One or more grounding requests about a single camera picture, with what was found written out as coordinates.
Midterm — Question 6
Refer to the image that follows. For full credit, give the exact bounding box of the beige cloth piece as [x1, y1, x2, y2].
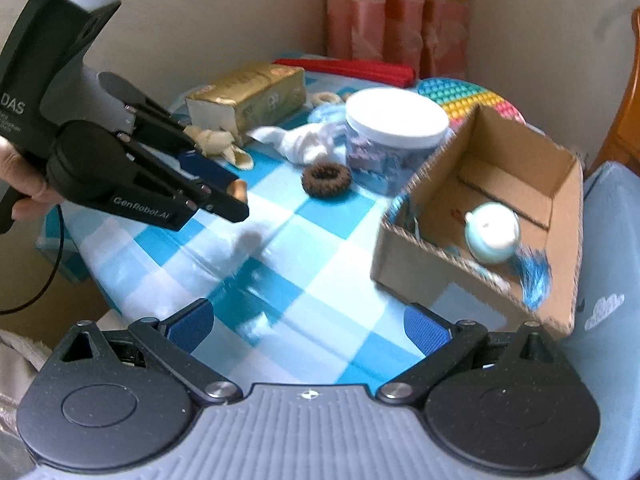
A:
[183, 125, 254, 170]

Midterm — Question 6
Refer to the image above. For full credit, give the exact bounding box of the embroidered blue sachet with tassel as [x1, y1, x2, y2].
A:
[387, 192, 552, 311]

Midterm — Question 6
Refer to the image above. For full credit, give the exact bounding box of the pale blue round ball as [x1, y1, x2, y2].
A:
[464, 202, 521, 264]

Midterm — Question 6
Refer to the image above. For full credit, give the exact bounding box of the white cloth glove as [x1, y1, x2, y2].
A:
[247, 122, 346, 166]

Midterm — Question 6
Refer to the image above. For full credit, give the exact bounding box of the light blue face mask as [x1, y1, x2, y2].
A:
[306, 103, 346, 136]

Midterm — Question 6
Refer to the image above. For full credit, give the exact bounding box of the orange foam earplug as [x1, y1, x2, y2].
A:
[227, 179, 248, 204]

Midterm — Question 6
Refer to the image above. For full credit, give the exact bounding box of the person's left hand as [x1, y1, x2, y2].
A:
[0, 138, 64, 221]

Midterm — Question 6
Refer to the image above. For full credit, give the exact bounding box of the gold tissue pack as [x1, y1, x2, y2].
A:
[186, 63, 307, 146]

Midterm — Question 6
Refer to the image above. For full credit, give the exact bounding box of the open cardboard box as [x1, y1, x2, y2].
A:
[371, 106, 582, 338]

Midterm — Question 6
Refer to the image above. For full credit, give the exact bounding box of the blue checkered tablecloth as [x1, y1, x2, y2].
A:
[34, 52, 452, 396]

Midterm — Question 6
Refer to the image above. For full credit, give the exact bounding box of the blue floral bed sheet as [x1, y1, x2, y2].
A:
[562, 162, 640, 479]

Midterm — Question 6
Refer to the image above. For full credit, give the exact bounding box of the clear jar with white lid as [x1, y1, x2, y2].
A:
[345, 87, 450, 196]

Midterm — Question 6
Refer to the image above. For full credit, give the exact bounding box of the red folded fan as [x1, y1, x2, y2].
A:
[274, 58, 416, 89]

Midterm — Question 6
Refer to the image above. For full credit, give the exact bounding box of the rainbow pop-it silicone toy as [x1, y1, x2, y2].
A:
[416, 78, 525, 130]

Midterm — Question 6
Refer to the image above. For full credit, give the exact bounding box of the orange wooden headboard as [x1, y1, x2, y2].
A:
[597, 9, 640, 176]

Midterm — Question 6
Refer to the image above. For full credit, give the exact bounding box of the pink gold patterned curtain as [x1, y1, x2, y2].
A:
[326, 0, 470, 79]

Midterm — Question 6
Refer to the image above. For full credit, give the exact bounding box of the black cable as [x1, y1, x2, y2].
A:
[0, 202, 65, 317]

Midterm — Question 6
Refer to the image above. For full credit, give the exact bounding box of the brown scrunchie hair tie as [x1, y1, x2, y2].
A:
[300, 161, 353, 198]

